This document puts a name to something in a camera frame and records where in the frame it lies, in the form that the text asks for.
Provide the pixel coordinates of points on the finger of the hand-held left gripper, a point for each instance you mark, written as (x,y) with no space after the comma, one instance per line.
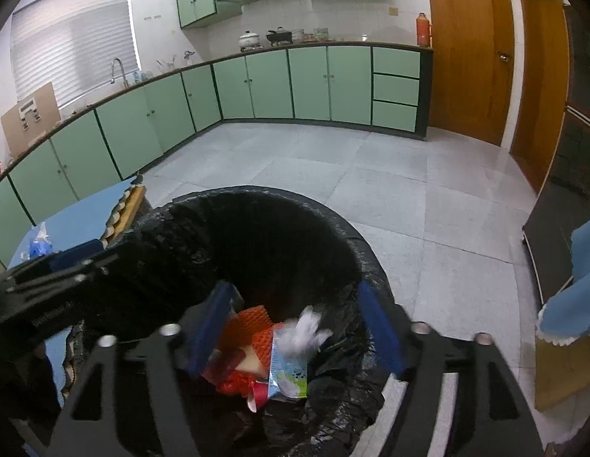
(102,271)
(78,252)

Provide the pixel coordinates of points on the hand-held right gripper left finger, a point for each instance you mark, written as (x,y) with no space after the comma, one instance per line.
(211,328)

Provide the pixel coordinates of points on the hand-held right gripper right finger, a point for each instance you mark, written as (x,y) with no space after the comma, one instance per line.
(381,331)

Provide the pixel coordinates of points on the red plastic bag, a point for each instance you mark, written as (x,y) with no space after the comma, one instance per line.
(223,362)

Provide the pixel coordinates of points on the orange foam fruit net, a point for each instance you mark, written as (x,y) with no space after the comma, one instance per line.
(249,321)
(235,384)

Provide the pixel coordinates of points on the trash bin with black bag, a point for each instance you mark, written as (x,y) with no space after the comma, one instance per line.
(275,228)

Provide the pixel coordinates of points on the blue plastic bag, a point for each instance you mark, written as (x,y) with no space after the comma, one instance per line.
(37,245)

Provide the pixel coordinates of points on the white crumpled bag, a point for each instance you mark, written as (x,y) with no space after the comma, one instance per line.
(304,333)

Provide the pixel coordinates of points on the brown cardboard board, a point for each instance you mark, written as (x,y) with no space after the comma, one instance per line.
(37,133)

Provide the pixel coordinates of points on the white device on board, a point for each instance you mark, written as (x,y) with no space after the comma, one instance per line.
(29,112)

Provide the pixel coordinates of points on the metal sink faucet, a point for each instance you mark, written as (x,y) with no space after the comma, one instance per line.
(117,69)

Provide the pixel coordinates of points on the wooden side table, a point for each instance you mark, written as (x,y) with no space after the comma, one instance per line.
(566,381)

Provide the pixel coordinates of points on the light blue scalloped tablecloth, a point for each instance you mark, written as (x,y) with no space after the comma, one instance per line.
(578,295)

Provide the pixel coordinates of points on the window blind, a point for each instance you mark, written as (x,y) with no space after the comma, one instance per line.
(71,43)

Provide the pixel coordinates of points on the green base cabinet run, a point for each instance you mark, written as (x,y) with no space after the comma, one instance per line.
(275,85)

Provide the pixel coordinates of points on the dark tall cabinet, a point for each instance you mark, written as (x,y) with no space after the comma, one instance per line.
(575,152)

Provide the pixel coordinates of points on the white cooking pot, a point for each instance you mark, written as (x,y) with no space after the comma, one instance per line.
(250,42)

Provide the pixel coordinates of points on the black wok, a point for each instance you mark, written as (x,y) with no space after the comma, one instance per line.
(278,37)

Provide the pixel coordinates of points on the orange thermos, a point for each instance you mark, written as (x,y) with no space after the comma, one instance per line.
(422,31)

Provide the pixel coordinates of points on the row of glass jars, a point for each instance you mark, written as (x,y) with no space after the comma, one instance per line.
(309,34)

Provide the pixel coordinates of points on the wooden door with dark frame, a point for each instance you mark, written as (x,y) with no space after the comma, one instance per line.
(537,81)

